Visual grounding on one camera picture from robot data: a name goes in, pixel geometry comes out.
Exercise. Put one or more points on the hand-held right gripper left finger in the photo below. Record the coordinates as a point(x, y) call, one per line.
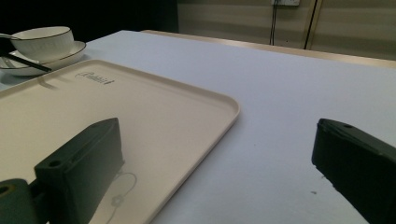
point(84, 165)

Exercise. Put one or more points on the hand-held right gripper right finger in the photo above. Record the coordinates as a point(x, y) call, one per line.
point(358, 165)

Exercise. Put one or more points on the cream plastic tray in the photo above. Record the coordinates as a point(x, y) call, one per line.
point(162, 124)

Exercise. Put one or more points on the white saucer with dark rim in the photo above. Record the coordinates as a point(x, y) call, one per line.
point(67, 56)

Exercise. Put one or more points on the black chopstick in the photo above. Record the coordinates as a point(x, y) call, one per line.
point(31, 63)

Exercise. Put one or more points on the white bowl with dark rim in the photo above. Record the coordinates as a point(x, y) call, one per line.
point(46, 43)

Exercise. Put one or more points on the white spoon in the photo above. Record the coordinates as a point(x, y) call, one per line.
point(7, 36)

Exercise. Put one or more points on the white wall socket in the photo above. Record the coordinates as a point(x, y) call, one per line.
point(288, 2)

